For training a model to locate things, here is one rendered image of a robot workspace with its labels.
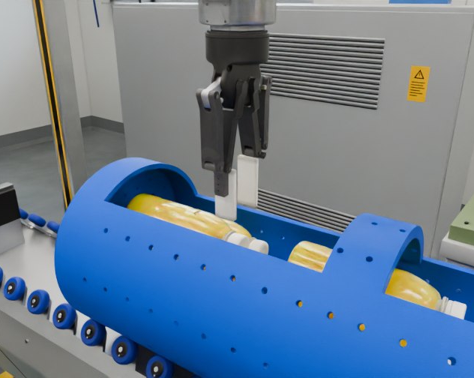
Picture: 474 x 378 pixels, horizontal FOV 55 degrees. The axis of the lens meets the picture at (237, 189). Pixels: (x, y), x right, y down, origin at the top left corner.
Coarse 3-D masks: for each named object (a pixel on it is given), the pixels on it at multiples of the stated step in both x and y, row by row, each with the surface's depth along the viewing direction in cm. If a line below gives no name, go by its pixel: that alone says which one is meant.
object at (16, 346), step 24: (48, 240) 113; (0, 264) 102; (24, 264) 102; (48, 264) 102; (48, 288) 94; (0, 312) 91; (0, 336) 91; (24, 336) 87; (0, 360) 107; (24, 360) 87; (48, 360) 83; (72, 360) 80; (144, 360) 75
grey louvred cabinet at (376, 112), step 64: (128, 64) 299; (192, 64) 265; (320, 64) 215; (384, 64) 197; (448, 64) 182; (128, 128) 320; (192, 128) 281; (320, 128) 226; (384, 128) 206; (448, 128) 189; (320, 192) 237; (384, 192) 215; (448, 192) 211
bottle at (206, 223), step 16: (128, 208) 71; (144, 208) 70; (160, 208) 69; (176, 208) 68; (192, 208) 68; (176, 224) 66; (192, 224) 65; (208, 224) 65; (224, 224) 66; (224, 240) 63
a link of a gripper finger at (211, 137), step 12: (216, 96) 50; (204, 108) 52; (216, 108) 51; (204, 120) 52; (216, 120) 51; (204, 132) 53; (216, 132) 52; (204, 144) 54; (216, 144) 53; (204, 156) 54; (216, 156) 53; (204, 168) 55; (216, 168) 54
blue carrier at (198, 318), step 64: (128, 192) 78; (192, 192) 84; (64, 256) 67; (128, 256) 60; (192, 256) 56; (256, 256) 52; (384, 256) 48; (128, 320) 62; (192, 320) 55; (256, 320) 50; (320, 320) 47; (384, 320) 44; (448, 320) 42
